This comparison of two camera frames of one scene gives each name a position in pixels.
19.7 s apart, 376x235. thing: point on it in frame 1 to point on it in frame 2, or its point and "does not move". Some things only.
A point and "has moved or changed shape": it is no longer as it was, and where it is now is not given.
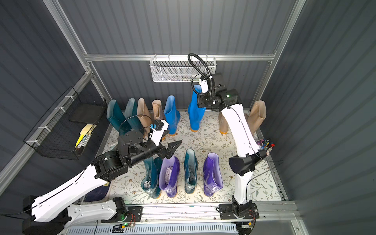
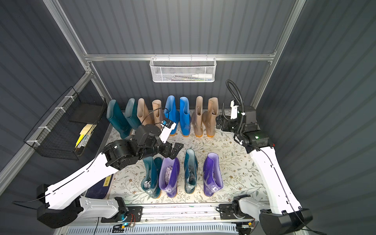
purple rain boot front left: x=169 y=176 does not move
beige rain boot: x=223 y=124 has moved or changed shape
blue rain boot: x=196 y=114 to x=185 y=117
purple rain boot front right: x=212 y=179 does not move
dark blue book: x=97 y=194 does not move
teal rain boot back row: x=131 y=115 does not move
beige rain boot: x=144 y=117 does not move
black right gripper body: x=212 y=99 to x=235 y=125
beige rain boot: x=256 y=115 to x=209 y=117
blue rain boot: x=173 y=115 does not move
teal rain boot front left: x=151 y=181 does not move
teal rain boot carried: x=116 y=117 does not move
